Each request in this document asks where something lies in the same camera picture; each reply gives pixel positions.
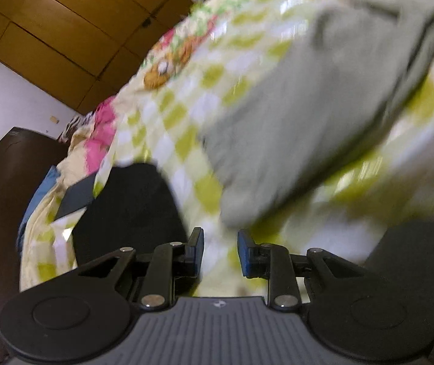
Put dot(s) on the grey pants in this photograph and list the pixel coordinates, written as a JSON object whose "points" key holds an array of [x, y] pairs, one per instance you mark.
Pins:
{"points": [[316, 110]]}

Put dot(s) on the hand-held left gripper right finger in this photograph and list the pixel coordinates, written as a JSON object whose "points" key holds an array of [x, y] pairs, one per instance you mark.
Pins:
{"points": [[244, 251]]}

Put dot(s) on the yellow checkered bed sheet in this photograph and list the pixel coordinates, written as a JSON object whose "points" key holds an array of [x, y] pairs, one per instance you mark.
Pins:
{"points": [[186, 121]]}

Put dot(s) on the dark wooden headboard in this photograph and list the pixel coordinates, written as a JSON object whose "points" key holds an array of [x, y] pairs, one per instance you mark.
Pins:
{"points": [[0, 205]]}

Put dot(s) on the brown wooden wardrobe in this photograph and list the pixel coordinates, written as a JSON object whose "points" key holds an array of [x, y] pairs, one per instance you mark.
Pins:
{"points": [[68, 26]]}

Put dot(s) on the black folded cloth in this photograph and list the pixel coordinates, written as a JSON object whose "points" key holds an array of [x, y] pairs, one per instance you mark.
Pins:
{"points": [[125, 213]]}

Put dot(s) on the blue cloth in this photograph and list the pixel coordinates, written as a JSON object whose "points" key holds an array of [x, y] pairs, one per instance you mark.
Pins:
{"points": [[37, 203]]}

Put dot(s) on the dark navy folded cloth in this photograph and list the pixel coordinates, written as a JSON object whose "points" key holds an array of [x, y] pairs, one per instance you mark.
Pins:
{"points": [[75, 197]]}

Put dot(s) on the zebra striped cloth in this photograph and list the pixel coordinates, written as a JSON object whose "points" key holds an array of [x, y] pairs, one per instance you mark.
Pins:
{"points": [[75, 122]]}

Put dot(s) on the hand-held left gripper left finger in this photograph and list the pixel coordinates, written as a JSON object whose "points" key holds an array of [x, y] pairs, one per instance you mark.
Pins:
{"points": [[198, 244]]}

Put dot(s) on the cartoon printed blanket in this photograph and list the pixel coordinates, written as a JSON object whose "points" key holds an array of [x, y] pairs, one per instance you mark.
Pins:
{"points": [[87, 140]]}

